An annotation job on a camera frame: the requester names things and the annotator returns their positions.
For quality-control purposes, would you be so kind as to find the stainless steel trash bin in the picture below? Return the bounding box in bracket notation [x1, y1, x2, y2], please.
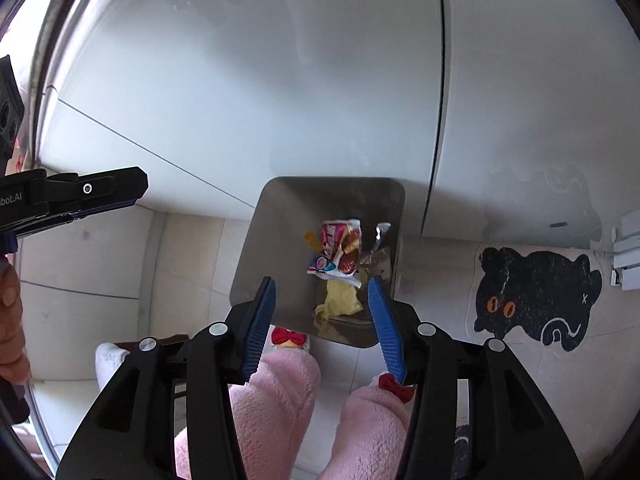
[230, 176, 406, 350]

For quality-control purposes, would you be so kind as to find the silver foil wrapper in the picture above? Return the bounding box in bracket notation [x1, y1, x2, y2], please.
[360, 221, 396, 281]

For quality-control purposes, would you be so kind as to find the black cat floor mat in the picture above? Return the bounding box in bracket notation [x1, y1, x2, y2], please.
[467, 245, 606, 353]

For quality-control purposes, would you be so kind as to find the person's left hand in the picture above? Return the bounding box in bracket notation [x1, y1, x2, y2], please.
[0, 262, 30, 387]

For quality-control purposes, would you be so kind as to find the yellow paper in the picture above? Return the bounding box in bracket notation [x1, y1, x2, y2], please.
[312, 277, 373, 323]

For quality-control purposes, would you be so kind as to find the white plastic rack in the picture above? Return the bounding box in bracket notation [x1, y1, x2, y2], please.
[610, 212, 640, 289]

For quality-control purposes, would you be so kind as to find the person's right leg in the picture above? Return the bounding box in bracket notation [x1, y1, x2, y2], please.
[320, 385, 417, 480]

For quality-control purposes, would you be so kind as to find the white slipper with red bow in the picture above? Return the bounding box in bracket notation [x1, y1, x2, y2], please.
[267, 325, 312, 354]
[372, 372, 417, 407]

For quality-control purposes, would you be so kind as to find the white fluffy cloth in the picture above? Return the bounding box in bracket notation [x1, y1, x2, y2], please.
[95, 342, 132, 392]

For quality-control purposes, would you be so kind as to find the person's left leg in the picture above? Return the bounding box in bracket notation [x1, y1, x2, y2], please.
[172, 347, 321, 480]

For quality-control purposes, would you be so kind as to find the person's leg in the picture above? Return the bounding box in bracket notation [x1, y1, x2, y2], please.
[320, 385, 417, 480]
[172, 347, 321, 480]

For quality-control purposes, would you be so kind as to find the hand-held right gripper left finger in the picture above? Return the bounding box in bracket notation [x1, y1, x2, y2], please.
[56, 276, 277, 480]

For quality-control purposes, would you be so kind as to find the white cabinet door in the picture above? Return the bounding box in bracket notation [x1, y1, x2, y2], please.
[37, 0, 446, 223]
[422, 0, 640, 253]

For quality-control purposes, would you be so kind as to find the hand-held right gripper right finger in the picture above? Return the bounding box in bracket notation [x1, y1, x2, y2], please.
[367, 276, 586, 480]

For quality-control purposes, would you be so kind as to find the red snack wrapper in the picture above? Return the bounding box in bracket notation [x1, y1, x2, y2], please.
[306, 218, 363, 288]

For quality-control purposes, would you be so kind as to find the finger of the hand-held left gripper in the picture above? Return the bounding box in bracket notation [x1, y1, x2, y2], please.
[45, 166, 149, 212]
[15, 207, 101, 237]

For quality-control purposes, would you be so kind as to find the dark patterned mat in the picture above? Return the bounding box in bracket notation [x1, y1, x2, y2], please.
[452, 424, 473, 480]

